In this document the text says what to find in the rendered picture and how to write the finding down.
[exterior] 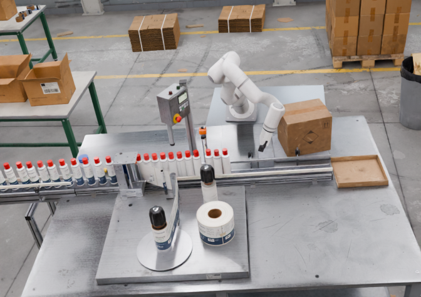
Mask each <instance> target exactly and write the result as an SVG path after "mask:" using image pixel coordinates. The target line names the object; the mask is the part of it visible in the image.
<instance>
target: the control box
mask: <svg viewBox="0 0 421 297"><path fill-rule="evenodd" d="M177 85H179V84H176V83H174V84H173V85H171V86H169V87H168V88H167V89H165V90H164V91H162V92H161V93H159V94H158V95H157V102H158V106H159V112H160V118H161V122H162V123H165V124H167V125H171V126H174V125H175V124H176V123H178V122H177V121H176V120H175V118H176V117H178V116H180V117H181V118H182V119H183V118H184V117H186V116H187V115H188V114H189V113H190V107H189V106H188V107H186V108H185V109H183V110H182V111H181V112H179V106H181V104H183V103H184V102H186V101H187V100H188V102H189V99H188V94H187V99H186V100H184V101H183V102H182V103H180V104H179V103H178V98H177V96H179V95H180V94H181V93H183V92H184V91H186V90H187V88H186V87H185V86H182V87H180V90H176V86H177ZM169 91H172V93H173V95H169Z"/></svg>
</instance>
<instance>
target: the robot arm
mask: <svg viewBox="0 0 421 297"><path fill-rule="evenodd" d="M240 62H241V60H240V57H239V55H238V54H237V53H236V52H234V51H230V52H228V53H226V54H225V55H224V56H223V57H222V58H221V59H220V60H219V61H218V62H217V63H215V64H214V65H213V66H212V67H211V68H210V69H209V71H208V74H207V76H208V78H209V79H210V81H211V82H213V83H215V84H222V88H221V93H220V96H221V100H222V102H223V103H224V104H226V105H229V110H230V113H231V114H232V116H234V117H236V118H238V119H244V118H247V117H249V116H250V115H251V114H252V113H253V110H254V104H255V103H262V104H264V105H266V106H267V107H268V108H269V111H268V114H267V115H266V119H265V121H264V124H263V129H262V132H261V134H260V136H259V139H260V146H259V148H258V151H259V152H263V151H264V149H265V148H266V145H267V146H268V145H269V143H270V140H271V137H272V134H273V132H275V131H276V129H277V127H278V125H279V122H280V119H281V117H282V116H283V115H284V114H285V111H286V110H285V107H284V106H283V104H282V103H281V102H280V101H279V100H278V99H277V98H276V97H275V96H273V95H272V94H269V93H265V92H262V91H261V90H260V89H259V88H258V87H257V86H256V85H255V84H254V83H253V82H252V81H251V80H250V79H249V78H248V76H247V75H246V74H245V73H244V72H243V71H242V70H241V69H240V68H239V65H240Z"/></svg>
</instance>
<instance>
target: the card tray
mask: <svg viewBox="0 0 421 297"><path fill-rule="evenodd" d="M331 165H332V168H333V172H334V175H335V179H336V183H337V186H338V188H344V187H365V186H376V185H388V177H387V175H386V173H385V170H384V168H383V165H382V163H381V160H380V158H379V156H378V154H373V155H354V156H344V157H331Z"/></svg>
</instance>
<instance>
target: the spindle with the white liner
mask: <svg viewBox="0 0 421 297"><path fill-rule="evenodd" d="M200 178H201V181H202V182H201V186H202V194H203V198H204V204H205V203H208V202H212V201H218V197H217V187H216V181H215V180H214V179H215V173H214V168H213V167H212V166H211V165H210V164H204V165H202V166H201V168H200Z"/></svg>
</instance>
